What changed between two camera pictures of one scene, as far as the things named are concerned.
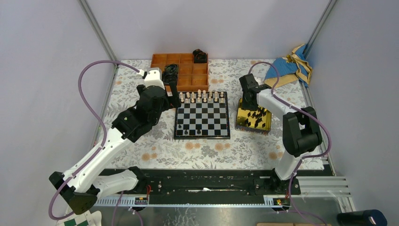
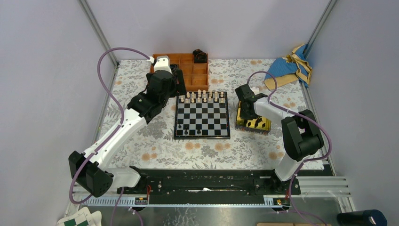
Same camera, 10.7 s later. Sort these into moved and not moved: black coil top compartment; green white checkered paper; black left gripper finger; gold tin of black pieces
Moved: black left gripper finger
Not moved: green white checkered paper; black coil top compartment; gold tin of black pieces
